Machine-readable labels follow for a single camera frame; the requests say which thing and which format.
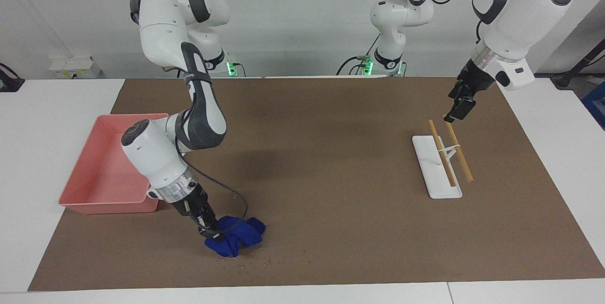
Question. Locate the pink plastic bin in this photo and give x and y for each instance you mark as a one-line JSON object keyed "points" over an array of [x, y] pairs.
{"points": [[101, 176]]}

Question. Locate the wooden rack rod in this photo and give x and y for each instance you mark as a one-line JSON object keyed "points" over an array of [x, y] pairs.
{"points": [[439, 148], [461, 157]]}

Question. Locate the blue background box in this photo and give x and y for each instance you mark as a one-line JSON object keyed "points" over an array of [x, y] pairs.
{"points": [[596, 103]]}

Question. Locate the brown table mat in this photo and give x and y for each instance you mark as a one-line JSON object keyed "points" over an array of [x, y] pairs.
{"points": [[331, 176]]}

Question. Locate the white wall socket box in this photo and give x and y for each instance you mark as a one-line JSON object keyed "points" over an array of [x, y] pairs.
{"points": [[71, 67]]}

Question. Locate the blue towel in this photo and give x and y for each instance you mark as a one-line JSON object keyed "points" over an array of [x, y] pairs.
{"points": [[238, 238]]}

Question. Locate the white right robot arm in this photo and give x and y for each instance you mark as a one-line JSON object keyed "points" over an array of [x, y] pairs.
{"points": [[160, 152]]}

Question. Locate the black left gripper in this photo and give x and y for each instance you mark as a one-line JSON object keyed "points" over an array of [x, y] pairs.
{"points": [[472, 82]]}

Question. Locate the black background device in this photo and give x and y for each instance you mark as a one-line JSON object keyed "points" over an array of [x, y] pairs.
{"points": [[9, 82]]}

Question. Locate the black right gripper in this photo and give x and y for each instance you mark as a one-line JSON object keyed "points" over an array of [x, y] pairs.
{"points": [[198, 207]]}

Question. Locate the white rack with wooden rods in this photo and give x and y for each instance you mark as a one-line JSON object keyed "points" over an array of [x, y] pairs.
{"points": [[432, 167]]}

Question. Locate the black background stand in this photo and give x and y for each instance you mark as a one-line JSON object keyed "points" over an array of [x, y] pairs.
{"points": [[574, 70]]}

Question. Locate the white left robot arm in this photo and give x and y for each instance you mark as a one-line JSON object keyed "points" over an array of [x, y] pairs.
{"points": [[515, 15]]}

